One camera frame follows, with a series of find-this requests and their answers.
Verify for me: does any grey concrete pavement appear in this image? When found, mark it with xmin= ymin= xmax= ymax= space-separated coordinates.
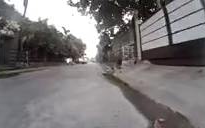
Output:
xmin=104 ymin=59 xmax=205 ymax=128

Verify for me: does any row of trees and hedges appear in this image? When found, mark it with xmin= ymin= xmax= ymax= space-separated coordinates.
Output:
xmin=0 ymin=0 xmax=88 ymax=66

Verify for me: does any concrete gate pillar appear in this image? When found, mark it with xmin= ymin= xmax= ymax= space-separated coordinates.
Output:
xmin=133 ymin=11 xmax=143 ymax=63

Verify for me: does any dark gutter strip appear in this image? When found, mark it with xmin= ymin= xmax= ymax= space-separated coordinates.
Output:
xmin=101 ymin=71 xmax=198 ymax=128

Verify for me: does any white slatted wall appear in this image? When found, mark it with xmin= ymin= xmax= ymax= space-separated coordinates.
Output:
xmin=139 ymin=0 xmax=205 ymax=66

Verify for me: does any kerb strip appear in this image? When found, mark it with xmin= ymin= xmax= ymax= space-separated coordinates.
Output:
xmin=0 ymin=64 xmax=63 ymax=81

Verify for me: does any vehicle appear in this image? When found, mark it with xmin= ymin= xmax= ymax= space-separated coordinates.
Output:
xmin=65 ymin=57 xmax=76 ymax=66

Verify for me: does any dark gated house front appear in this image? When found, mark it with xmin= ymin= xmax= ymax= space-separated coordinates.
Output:
xmin=0 ymin=31 xmax=33 ymax=67

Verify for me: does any grey asphalt road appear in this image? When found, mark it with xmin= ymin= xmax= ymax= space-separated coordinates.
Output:
xmin=0 ymin=62 xmax=151 ymax=128

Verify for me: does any overhanging tree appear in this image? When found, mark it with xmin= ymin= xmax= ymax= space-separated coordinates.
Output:
xmin=67 ymin=0 xmax=168 ymax=63

